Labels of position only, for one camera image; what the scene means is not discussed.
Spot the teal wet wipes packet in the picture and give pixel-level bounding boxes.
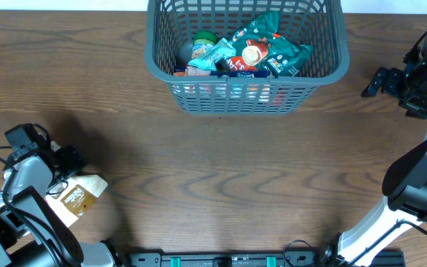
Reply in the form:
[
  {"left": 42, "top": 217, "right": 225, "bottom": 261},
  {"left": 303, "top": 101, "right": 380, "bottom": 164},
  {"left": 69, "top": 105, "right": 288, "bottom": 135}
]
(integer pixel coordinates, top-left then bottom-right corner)
[{"left": 188, "top": 38, "right": 236, "bottom": 70}]

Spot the beige brown snack pouch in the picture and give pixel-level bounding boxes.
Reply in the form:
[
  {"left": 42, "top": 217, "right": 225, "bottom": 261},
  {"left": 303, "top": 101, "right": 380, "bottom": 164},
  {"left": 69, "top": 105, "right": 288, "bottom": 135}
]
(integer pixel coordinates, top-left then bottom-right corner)
[{"left": 44, "top": 140, "right": 109, "bottom": 228}]

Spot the green lid jar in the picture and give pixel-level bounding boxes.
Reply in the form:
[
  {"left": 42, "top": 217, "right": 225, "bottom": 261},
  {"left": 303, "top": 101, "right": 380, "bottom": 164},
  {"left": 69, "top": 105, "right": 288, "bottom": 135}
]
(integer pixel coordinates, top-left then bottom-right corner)
[{"left": 192, "top": 30, "right": 217, "bottom": 59}]

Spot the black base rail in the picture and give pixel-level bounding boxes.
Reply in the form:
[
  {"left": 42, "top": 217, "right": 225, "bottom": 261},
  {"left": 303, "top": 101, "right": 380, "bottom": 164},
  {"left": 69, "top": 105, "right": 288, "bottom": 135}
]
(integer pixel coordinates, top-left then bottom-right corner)
[{"left": 128, "top": 250, "right": 406, "bottom": 267}]

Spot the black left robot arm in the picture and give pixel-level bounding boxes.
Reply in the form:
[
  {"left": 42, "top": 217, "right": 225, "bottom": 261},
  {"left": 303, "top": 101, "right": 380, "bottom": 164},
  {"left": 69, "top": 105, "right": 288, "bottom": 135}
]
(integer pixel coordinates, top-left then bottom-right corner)
[{"left": 0, "top": 123, "right": 122, "bottom": 266}]

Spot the colourful tissue multipack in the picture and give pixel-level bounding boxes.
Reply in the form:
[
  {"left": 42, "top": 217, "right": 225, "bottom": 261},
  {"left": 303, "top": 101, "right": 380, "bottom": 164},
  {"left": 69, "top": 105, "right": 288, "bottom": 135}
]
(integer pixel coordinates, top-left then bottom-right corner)
[{"left": 167, "top": 72, "right": 288, "bottom": 114}]

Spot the green coffee sachet bag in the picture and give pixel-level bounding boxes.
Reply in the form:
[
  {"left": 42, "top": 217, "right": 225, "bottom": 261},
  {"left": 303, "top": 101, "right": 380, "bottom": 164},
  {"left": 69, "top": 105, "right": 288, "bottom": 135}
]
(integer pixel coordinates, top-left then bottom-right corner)
[{"left": 226, "top": 11, "right": 314, "bottom": 76}]

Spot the grey plastic lattice basket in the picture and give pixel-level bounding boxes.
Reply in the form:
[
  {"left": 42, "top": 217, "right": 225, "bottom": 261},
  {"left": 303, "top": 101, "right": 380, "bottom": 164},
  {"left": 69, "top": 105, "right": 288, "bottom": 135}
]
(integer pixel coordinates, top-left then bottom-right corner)
[{"left": 145, "top": 0, "right": 350, "bottom": 115}]

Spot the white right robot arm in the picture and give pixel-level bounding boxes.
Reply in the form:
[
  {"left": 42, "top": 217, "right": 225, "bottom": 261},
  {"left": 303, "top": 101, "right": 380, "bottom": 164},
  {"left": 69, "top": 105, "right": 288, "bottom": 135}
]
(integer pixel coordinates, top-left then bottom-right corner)
[{"left": 322, "top": 31, "right": 427, "bottom": 266}]

